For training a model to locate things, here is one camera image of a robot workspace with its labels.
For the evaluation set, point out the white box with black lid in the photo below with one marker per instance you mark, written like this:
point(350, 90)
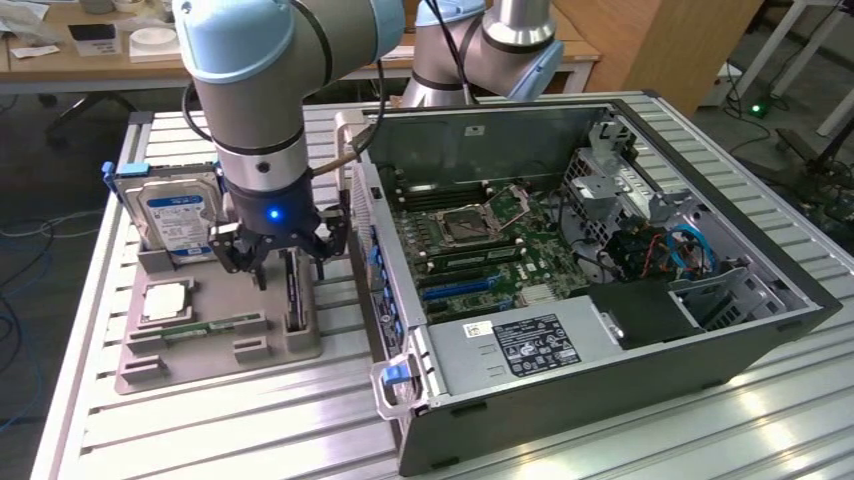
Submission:
point(95, 40)

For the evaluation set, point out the device with green light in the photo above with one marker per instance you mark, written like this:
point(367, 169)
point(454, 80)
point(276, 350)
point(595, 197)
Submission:
point(756, 108)

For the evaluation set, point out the wooden desk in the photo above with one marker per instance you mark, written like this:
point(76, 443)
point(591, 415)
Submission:
point(67, 67)

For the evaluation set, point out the wooden cabinet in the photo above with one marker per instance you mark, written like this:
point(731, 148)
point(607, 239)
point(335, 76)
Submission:
point(667, 50)

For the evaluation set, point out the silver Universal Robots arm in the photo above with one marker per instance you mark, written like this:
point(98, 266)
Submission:
point(254, 125)

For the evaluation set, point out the grey parts rack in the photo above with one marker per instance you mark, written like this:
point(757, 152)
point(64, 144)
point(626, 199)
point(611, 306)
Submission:
point(267, 320)

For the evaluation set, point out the metal socket cover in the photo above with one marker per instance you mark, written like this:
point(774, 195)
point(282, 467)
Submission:
point(510, 205)

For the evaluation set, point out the black graphics card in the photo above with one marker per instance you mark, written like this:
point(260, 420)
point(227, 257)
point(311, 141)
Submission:
point(296, 300)

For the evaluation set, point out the clear plastic bag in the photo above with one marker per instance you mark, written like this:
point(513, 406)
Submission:
point(23, 25)

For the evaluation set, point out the silver chipset heatsink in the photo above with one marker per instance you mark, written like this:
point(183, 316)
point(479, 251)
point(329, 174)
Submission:
point(539, 295)

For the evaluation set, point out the black plastic shroud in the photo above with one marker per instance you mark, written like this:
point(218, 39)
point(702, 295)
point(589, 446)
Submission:
point(641, 310)

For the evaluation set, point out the blue case latch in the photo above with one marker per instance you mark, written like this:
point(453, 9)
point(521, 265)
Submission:
point(395, 376)

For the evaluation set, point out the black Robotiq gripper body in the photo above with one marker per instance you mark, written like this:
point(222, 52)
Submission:
point(274, 210)

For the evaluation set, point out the green RAM stick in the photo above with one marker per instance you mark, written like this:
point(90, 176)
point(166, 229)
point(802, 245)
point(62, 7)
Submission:
point(214, 326)

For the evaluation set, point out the black office chair base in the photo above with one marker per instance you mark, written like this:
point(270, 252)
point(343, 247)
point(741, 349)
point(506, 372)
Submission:
point(87, 105)

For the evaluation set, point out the grey power supply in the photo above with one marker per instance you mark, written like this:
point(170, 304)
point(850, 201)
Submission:
point(467, 365)

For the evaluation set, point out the metal disk bay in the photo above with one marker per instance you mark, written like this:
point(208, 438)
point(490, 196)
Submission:
point(601, 195)

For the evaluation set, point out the silver CPU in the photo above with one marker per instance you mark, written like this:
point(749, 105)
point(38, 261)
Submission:
point(166, 302)

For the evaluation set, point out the grey cup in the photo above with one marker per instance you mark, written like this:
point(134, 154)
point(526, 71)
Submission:
point(96, 6)

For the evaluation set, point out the black floor stand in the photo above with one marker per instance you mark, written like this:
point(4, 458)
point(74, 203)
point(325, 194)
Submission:
point(821, 160)

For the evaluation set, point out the white desk frame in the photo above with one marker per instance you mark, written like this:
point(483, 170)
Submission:
point(793, 60)

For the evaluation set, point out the metal drive cage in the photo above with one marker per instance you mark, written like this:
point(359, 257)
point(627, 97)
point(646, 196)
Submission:
point(734, 300)

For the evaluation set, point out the white block with round recess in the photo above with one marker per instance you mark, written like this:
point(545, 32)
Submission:
point(154, 45)

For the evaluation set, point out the black case fan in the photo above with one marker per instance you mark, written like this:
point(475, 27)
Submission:
point(630, 250)

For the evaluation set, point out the open black PC case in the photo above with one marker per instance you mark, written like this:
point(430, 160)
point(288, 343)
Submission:
point(567, 415)

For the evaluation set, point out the CPU socket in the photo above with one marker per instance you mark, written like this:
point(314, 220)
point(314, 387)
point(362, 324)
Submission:
point(463, 227)

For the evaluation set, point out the hard disk with blue carrier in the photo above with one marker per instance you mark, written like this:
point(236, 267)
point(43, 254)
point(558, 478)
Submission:
point(176, 220)

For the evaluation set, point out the white paper label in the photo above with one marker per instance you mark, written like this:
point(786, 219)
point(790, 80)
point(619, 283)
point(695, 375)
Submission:
point(34, 51)

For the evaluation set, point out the green motherboard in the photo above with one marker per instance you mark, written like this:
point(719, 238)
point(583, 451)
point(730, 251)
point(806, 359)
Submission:
point(534, 240)

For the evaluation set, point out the labelled RAM stick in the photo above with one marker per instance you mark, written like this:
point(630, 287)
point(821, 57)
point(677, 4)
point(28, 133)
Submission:
point(477, 257)

